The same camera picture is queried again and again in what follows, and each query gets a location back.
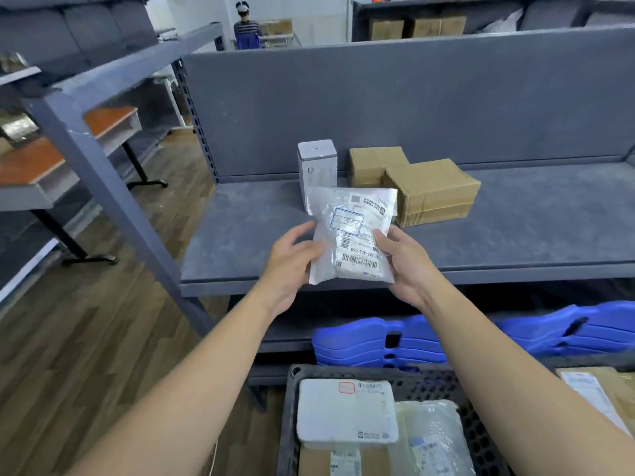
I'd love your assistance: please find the grey side shelf rack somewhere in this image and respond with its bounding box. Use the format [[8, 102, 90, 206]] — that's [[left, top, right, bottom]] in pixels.
[[0, 0, 179, 305]]

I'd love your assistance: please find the white plastic mailer bag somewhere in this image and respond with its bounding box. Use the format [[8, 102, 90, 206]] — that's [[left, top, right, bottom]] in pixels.
[[305, 185, 399, 286]]

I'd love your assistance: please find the orange top desk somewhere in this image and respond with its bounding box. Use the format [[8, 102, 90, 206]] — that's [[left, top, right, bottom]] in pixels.
[[0, 106, 169, 266]]

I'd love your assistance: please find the tall white carton box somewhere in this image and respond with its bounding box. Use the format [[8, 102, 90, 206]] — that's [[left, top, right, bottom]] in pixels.
[[297, 139, 339, 212]]

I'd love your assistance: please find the person's right hand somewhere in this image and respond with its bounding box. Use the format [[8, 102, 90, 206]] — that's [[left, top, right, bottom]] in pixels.
[[372, 225, 449, 313]]

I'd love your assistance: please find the brown flat cardboard parcel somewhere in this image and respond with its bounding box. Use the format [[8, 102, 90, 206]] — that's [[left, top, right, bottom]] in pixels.
[[556, 367, 635, 439]]

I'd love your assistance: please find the white padded parcel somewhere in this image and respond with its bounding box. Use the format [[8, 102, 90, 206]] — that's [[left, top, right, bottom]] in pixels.
[[296, 378, 400, 451]]

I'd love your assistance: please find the clear plastic wrapped parcel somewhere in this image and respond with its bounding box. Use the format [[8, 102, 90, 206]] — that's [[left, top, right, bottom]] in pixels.
[[389, 400, 477, 476]]

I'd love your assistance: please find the grey metal shelf rack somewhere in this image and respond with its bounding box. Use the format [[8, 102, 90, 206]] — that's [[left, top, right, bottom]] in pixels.
[[22, 22, 635, 392]]

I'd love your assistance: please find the person's left forearm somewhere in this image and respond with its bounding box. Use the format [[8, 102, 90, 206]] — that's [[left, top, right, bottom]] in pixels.
[[64, 285, 278, 476]]

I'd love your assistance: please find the person's left hand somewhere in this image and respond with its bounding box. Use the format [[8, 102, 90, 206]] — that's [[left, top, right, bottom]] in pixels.
[[254, 221, 328, 320]]

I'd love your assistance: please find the small brown cardboard box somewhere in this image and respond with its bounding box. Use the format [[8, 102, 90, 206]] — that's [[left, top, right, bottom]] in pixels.
[[347, 147, 410, 189]]

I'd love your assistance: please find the black plastic crate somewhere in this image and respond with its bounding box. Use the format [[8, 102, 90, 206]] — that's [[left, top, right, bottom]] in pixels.
[[274, 363, 517, 476]]

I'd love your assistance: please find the grey background shelf rack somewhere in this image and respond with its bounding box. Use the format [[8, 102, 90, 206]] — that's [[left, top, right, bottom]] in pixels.
[[350, 0, 635, 43]]

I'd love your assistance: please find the large brown cardboard box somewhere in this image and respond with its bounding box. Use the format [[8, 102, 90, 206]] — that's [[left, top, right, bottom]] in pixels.
[[382, 158, 482, 228]]

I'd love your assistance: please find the stack of blue plastic pallets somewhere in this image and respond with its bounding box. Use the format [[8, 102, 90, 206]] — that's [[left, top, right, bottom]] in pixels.
[[312, 300, 635, 370]]

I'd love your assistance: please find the brown cardboard parcel with label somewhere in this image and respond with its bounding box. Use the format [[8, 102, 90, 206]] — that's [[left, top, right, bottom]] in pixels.
[[298, 443, 393, 476]]

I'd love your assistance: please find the person's right forearm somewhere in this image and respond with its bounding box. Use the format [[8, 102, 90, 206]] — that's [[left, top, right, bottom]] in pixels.
[[422, 287, 635, 476]]

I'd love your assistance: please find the stack of distant brown cartons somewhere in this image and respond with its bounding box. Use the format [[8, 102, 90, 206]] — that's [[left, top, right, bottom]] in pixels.
[[259, 19, 294, 37]]

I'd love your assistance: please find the brown carton on background shelf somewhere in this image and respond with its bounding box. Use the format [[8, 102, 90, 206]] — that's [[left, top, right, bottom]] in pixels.
[[369, 19, 405, 41], [408, 16, 468, 39]]

